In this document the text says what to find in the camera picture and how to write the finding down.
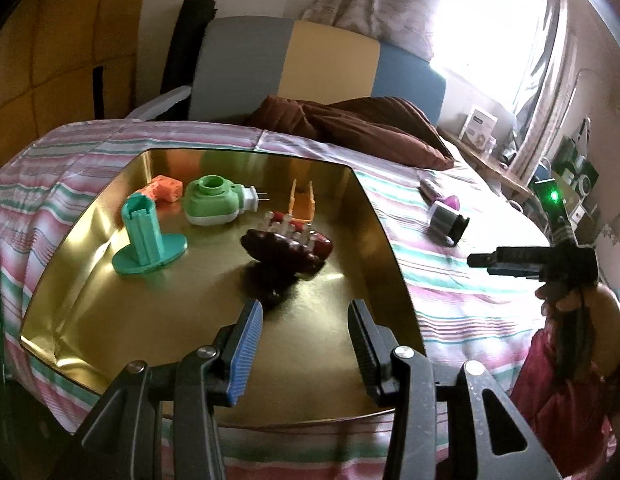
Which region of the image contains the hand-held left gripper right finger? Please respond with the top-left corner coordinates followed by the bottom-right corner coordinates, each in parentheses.
top-left (347, 299), bottom-right (563, 480)

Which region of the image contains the teal plastic stand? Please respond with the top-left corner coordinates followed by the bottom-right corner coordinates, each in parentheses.
top-left (111, 195), bottom-right (189, 276)

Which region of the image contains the green white plug night light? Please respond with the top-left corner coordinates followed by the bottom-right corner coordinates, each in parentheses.
top-left (183, 174), bottom-right (268, 226)

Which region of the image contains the black rolled mat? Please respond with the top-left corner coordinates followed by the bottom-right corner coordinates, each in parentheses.
top-left (160, 0), bottom-right (216, 96)

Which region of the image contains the orange plastic comb piece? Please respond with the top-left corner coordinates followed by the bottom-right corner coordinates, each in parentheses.
top-left (288, 178), bottom-right (317, 223)

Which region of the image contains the window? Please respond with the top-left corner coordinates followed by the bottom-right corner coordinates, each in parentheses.
top-left (430, 0), bottom-right (548, 106)

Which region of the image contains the patterned beige curtain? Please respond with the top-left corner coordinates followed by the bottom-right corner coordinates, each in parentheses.
top-left (302, 0), bottom-right (456, 61)

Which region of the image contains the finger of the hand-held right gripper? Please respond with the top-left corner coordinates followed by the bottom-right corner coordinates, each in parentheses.
top-left (467, 245), bottom-right (551, 267)
top-left (486, 265), bottom-right (543, 281)

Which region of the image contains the person's right hand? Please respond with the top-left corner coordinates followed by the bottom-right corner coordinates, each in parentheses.
top-left (536, 282), bottom-right (620, 366)

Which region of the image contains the green printed box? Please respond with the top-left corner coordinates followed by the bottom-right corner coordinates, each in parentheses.
top-left (552, 135), bottom-right (601, 211)

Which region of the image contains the striped pink green blanket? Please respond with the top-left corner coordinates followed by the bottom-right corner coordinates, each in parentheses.
top-left (0, 119), bottom-right (556, 480)

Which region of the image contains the person's right forearm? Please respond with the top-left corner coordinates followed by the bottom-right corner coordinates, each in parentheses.
top-left (510, 327), bottom-right (620, 478)

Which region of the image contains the gold metal tin tray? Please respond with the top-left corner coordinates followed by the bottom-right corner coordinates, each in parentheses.
top-left (19, 149), bottom-right (426, 428)

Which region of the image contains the wooden shelf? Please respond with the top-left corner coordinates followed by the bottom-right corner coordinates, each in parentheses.
top-left (437, 127), bottom-right (533, 201)

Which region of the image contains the grey spool with black flange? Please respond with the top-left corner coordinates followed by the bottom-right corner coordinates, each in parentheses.
top-left (429, 202), bottom-right (471, 247)

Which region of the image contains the dark red hair clip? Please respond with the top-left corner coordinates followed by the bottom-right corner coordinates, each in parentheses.
top-left (240, 210), bottom-right (323, 276)

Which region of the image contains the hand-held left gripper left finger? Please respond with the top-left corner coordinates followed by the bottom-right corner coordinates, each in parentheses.
top-left (65, 299), bottom-right (264, 480)

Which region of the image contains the brown pillow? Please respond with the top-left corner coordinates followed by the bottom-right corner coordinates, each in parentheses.
top-left (247, 95), bottom-right (456, 171)

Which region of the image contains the white cardboard box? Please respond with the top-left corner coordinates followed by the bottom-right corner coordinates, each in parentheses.
top-left (460, 105), bottom-right (498, 146)

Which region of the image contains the grey sheer curtain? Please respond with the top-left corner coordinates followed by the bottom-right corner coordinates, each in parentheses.
top-left (510, 0), bottom-right (578, 186)

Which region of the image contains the small red toy piece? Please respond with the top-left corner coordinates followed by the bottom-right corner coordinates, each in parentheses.
top-left (310, 232), bottom-right (335, 261)

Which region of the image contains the grey yellow blue headboard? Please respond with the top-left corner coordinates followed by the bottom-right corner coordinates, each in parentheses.
top-left (190, 16), bottom-right (447, 126)

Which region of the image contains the orange cube block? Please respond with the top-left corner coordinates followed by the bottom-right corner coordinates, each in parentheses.
top-left (135, 174), bottom-right (184, 203)

